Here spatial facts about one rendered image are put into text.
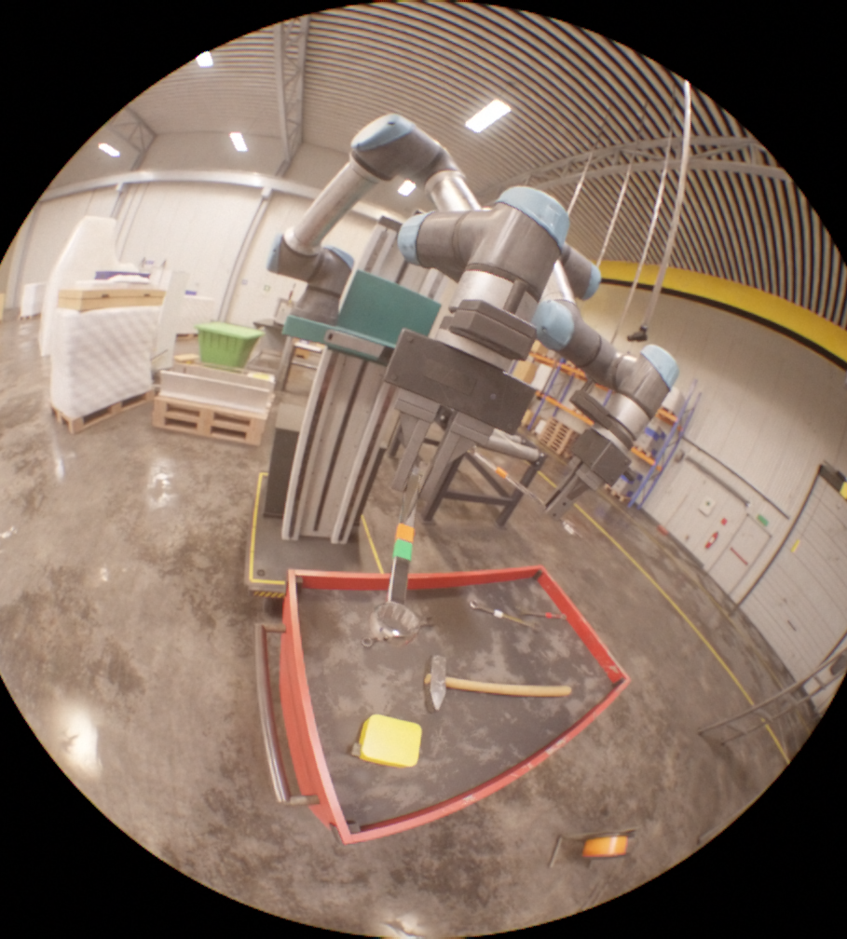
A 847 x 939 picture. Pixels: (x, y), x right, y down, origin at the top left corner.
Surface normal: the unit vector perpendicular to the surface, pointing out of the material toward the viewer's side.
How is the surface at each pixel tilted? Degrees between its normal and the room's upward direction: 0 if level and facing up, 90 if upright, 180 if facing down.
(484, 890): 0
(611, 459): 87
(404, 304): 90
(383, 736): 0
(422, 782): 0
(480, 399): 90
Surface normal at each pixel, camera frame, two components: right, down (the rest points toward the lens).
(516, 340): -0.04, 0.40
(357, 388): 0.37, 0.52
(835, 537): -0.86, -0.16
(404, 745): 0.38, -0.84
